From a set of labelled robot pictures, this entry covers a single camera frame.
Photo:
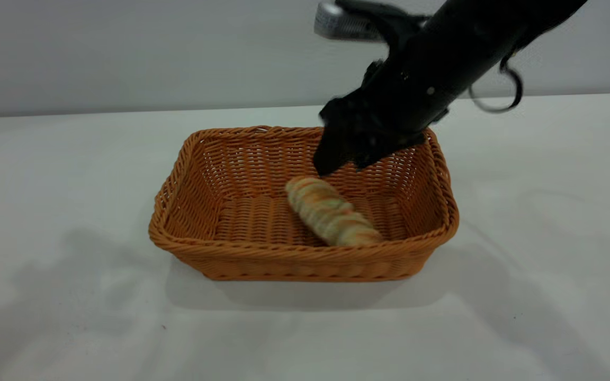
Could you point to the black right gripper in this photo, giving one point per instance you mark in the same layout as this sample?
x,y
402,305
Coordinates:
x,y
379,114

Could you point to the twisted bread loaf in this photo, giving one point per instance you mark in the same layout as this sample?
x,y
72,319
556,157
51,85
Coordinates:
x,y
331,214

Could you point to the orange woven wicker basket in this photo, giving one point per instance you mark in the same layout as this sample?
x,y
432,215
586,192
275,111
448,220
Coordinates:
x,y
241,222

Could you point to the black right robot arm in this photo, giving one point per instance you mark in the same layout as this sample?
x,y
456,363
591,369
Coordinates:
x,y
469,42

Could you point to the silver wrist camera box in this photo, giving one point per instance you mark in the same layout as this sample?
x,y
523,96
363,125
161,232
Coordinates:
x,y
339,24

